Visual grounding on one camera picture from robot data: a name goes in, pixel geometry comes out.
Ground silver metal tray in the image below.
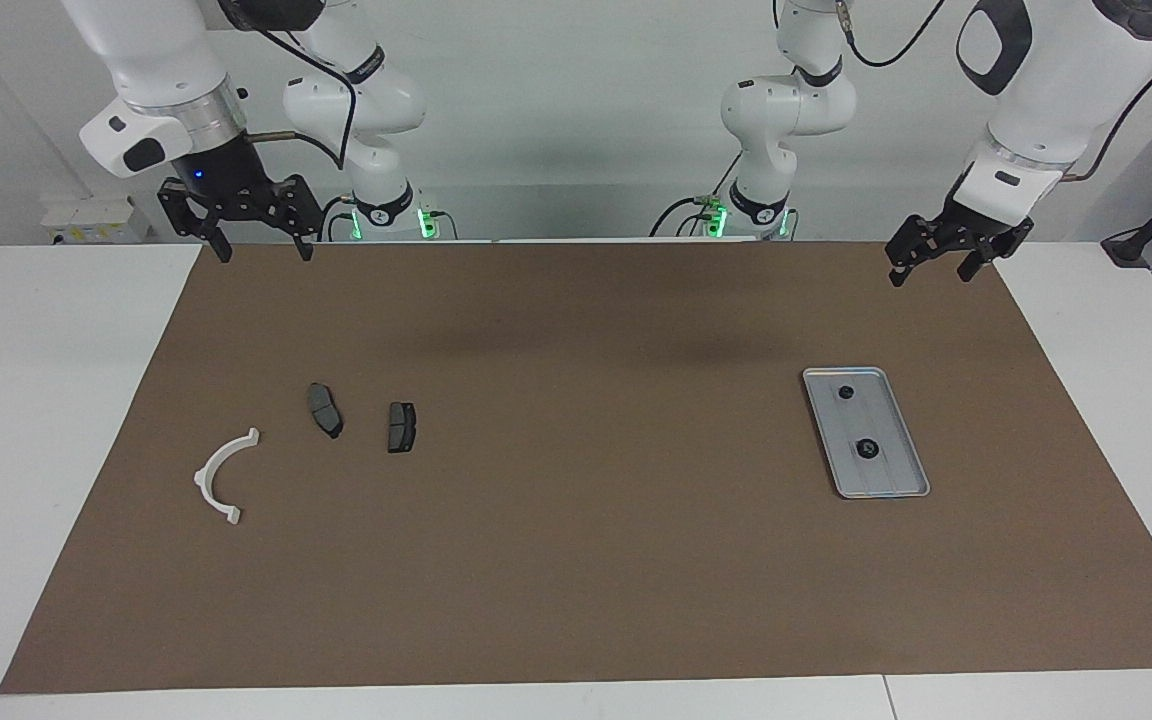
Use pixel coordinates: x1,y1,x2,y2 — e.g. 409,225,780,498
802,366,932,500

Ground white power strip box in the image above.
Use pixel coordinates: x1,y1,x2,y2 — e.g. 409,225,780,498
41,196,152,246

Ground curved dark brake pad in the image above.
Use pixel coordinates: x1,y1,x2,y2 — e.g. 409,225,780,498
307,382,344,440

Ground rectangular dark brake pad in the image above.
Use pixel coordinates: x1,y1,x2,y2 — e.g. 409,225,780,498
387,401,418,455

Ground brown table mat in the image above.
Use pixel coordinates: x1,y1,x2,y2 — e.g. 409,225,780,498
0,240,1152,696

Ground black right base cables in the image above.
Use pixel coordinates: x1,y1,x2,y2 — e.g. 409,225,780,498
319,195,459,243

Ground black base cables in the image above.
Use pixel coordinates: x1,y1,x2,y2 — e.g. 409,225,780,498
319,195,459,243
649,150,747,239

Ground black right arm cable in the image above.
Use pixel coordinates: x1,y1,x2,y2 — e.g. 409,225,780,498
221,0,362,171

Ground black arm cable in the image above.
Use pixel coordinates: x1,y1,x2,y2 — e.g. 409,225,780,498
834,0,1152,183
221,0,362,171

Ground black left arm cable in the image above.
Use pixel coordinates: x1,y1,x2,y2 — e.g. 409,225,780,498
834,0,1152,183

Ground white semicircular plastic bracket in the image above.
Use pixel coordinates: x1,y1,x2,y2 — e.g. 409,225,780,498
193,427,262,527

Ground black left base cables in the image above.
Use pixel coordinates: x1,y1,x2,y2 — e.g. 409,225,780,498
649,150,747,239

